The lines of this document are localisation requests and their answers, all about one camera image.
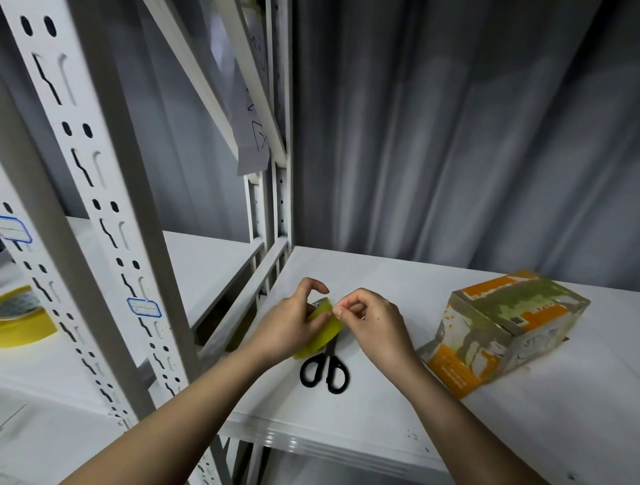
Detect person's left hand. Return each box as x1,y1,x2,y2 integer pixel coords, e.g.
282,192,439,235
242,276,337,370

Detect white metal shelf rack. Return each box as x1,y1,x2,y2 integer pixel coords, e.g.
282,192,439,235
0,0,297,485

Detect yellow tape roll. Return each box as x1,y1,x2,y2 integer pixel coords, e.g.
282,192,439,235
0,284,60,350
289,296,347,362

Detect blue rack label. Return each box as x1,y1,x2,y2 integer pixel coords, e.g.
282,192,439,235
126,296,164,320
0,215,34,246

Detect person's right hand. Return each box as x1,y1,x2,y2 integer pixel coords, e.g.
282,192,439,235
331,288,420,380

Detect orange and white carton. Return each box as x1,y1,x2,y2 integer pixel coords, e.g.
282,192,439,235
416,270,593,402

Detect handwritten paper sheet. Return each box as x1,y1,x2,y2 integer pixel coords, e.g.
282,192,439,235
230,92,274,178
205,0,271,103

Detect person's left forearm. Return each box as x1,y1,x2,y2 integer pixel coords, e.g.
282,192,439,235
59,344,273,485

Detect black scissors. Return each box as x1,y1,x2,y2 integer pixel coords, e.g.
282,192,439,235
298,344,352,396

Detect person's right forearm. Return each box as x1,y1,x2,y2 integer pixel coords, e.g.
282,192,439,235
383,358,548,485

